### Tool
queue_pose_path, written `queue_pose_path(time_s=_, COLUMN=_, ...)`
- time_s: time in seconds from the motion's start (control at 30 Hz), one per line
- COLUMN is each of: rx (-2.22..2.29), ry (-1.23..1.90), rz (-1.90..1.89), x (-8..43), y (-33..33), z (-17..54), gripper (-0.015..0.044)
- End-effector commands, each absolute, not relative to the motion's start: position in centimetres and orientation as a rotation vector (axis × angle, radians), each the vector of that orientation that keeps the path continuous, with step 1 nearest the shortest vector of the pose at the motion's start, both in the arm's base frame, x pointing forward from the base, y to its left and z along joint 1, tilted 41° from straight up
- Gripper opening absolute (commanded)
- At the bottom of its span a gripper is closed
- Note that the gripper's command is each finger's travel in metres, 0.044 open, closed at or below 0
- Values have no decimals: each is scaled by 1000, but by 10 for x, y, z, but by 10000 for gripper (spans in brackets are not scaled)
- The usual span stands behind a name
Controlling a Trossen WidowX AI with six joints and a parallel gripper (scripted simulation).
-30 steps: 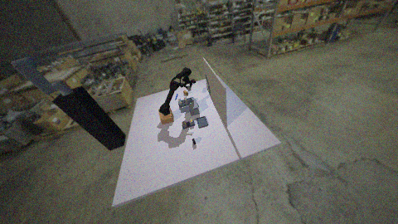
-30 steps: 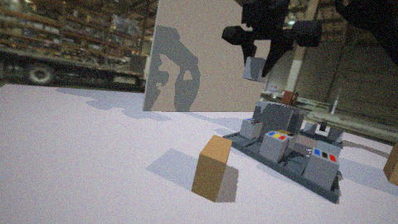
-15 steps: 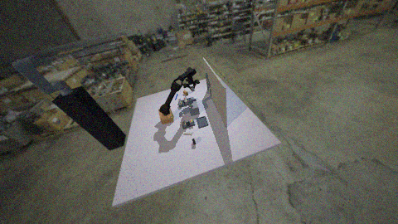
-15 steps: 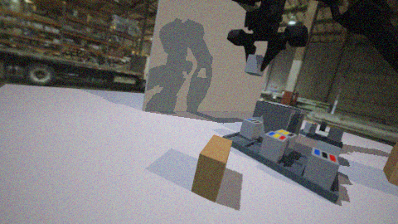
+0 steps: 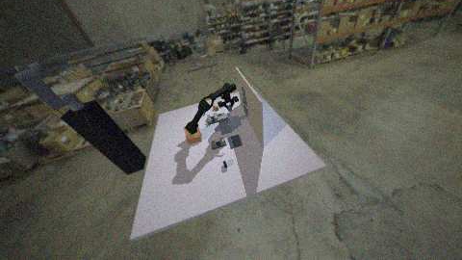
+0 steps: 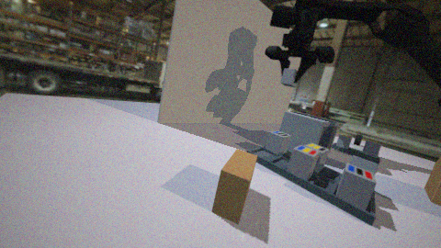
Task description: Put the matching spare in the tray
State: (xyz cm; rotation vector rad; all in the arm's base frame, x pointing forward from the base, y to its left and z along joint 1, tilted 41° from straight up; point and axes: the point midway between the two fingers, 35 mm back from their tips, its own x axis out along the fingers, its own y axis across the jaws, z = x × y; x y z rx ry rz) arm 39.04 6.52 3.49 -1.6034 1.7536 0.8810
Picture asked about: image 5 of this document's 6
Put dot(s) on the large beige flat panel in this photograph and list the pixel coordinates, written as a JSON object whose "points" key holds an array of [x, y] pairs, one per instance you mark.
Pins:
{"points": [[252, 105]]}

